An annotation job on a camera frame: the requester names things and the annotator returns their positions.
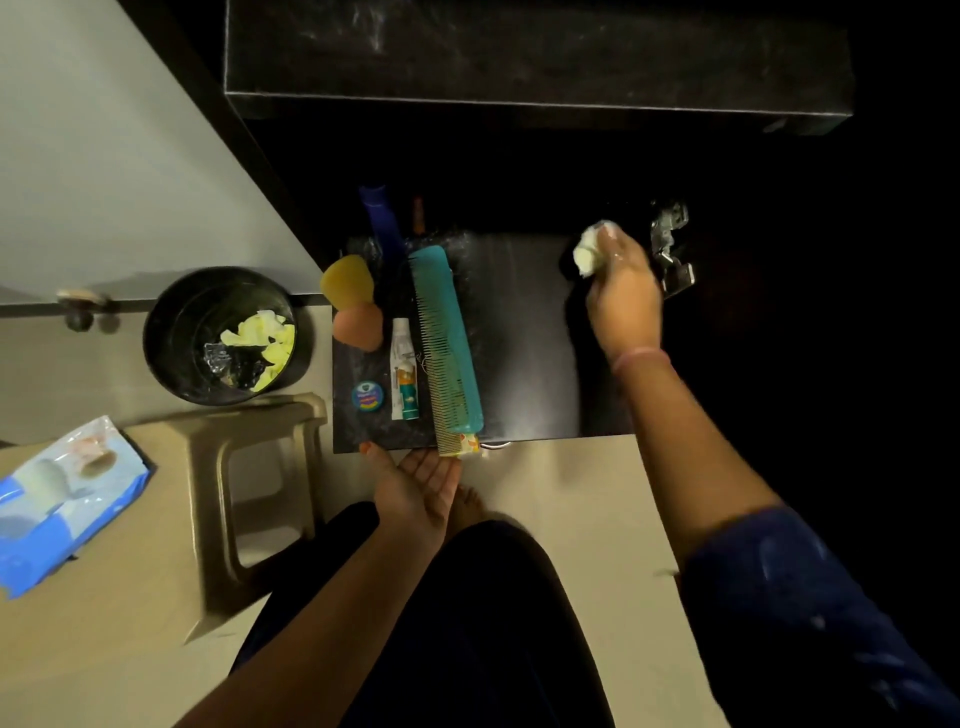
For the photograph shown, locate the person's right hand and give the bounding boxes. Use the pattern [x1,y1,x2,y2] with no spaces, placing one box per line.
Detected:
[585,222,666,365]

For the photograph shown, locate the person's left hand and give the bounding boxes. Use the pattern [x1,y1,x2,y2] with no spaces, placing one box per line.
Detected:
[358,441,464,552]

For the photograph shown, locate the white tissue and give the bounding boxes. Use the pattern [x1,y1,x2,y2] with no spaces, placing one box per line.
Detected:
[572,219,610,279]

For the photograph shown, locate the person's left forearm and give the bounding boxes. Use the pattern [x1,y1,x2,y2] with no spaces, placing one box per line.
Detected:
[174,521,447,728]

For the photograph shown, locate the person's right forearm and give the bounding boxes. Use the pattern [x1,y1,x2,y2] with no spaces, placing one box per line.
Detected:
[613,360,785,567]

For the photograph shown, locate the metal cabinet hinge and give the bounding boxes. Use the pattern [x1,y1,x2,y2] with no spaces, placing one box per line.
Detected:
[649,201,696,300]

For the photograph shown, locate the white toothpaste tube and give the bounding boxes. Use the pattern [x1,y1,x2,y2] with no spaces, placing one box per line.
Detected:
[389,317,421,422]

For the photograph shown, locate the person's bare foot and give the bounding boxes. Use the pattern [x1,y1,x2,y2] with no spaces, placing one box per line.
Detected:
[445,483,495,540]

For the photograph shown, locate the black shelf board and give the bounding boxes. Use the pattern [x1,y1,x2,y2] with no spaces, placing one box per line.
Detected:
[331,231,640,456]

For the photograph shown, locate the orange makeup sponge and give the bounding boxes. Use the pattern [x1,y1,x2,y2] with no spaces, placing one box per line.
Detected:
[332,301,385,354]

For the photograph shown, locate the teal plastic comb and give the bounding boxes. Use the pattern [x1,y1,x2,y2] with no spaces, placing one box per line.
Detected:
[408,244,486,456]

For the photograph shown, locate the beige plastic stool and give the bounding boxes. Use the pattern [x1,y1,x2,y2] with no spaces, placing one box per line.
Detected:
[161,392,330,645]

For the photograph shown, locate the yellow paper scraps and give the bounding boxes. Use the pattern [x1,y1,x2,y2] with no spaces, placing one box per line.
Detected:
[219,309,297,393]

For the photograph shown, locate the yellow makeup sponge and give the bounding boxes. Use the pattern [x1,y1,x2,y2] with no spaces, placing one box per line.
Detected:
[320,254,376,312]

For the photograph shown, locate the clear plastic wrapper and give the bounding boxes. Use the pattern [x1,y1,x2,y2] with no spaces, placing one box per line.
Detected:
[201,342,243,389]

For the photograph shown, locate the black cabinet top panel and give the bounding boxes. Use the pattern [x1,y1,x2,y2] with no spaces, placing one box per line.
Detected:
[222,0,857,137]

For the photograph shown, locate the person's dark trousers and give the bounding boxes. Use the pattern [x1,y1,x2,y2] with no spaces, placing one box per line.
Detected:
[228,500,618,728]

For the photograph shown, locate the black round bin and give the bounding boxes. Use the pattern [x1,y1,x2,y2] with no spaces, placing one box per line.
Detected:
[142,266,307,408]

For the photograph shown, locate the blue bottle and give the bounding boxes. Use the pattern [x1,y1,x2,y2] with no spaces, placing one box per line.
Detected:
[358,184,408,265]

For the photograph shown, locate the blue wet wipes packet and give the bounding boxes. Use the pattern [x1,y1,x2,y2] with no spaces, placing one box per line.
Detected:
[0,415,155,600]

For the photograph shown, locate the round door knob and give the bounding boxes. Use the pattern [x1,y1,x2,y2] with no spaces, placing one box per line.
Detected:
[55,288,111,333]

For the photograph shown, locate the white cabinet door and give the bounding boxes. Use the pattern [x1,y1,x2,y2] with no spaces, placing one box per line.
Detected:
[0,0,325,307]

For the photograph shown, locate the person's dark blue sleeve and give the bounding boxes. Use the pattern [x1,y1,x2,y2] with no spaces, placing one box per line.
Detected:
[675,505,960,728]

